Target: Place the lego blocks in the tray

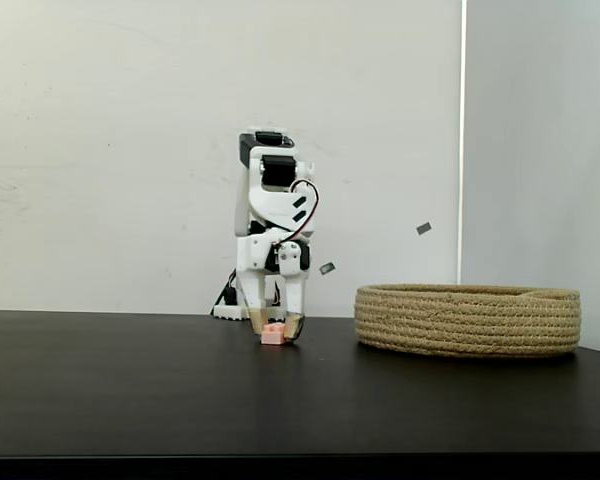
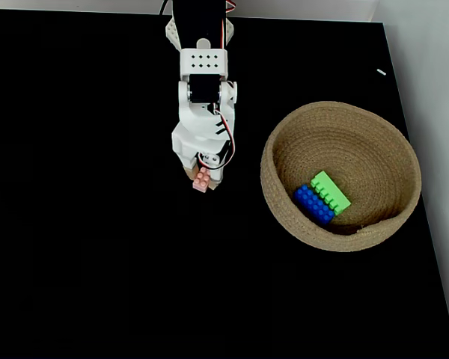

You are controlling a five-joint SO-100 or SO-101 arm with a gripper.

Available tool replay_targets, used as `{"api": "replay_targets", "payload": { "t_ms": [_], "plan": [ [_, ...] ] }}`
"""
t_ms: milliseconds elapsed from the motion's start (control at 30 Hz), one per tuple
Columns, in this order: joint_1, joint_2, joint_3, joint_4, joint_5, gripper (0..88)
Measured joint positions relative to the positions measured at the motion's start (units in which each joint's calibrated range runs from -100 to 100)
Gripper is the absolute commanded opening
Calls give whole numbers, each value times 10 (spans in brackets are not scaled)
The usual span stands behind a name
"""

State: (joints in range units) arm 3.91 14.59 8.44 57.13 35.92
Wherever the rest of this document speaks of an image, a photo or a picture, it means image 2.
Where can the pink lego block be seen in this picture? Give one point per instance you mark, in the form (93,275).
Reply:
(201,183)

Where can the blue lego block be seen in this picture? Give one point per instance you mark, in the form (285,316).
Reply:
(310,203)

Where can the green lego block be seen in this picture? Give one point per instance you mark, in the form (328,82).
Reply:
(331,192)

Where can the small white tape piece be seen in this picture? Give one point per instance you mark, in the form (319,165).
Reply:
(381,72)

